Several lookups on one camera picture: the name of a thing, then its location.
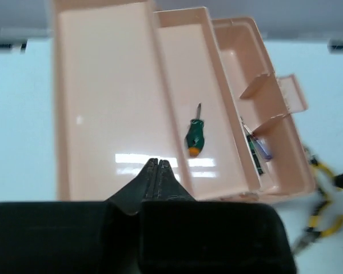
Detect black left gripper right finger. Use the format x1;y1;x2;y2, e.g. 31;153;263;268
138;160;297;273

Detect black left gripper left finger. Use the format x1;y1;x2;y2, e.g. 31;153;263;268
0;159;156;273

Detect yellow long-nose pliers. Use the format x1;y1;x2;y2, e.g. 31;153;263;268
292;145;343;256

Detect purple-handled small screwdriver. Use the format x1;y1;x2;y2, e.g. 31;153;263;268
254;137;273;161

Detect green orange-capped stubby screwdriver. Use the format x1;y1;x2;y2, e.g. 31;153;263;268
185;103;205;158

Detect pink plastic toolbox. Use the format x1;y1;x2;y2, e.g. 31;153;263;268
52;1;315;203

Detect black logo sticker right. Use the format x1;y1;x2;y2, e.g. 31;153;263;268
328;40;343;54

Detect black logo sticker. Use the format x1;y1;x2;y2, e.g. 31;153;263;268
0;41;27;53
328;40;343;54

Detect black logo sticker left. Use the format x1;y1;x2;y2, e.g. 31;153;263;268
0;41;27;53

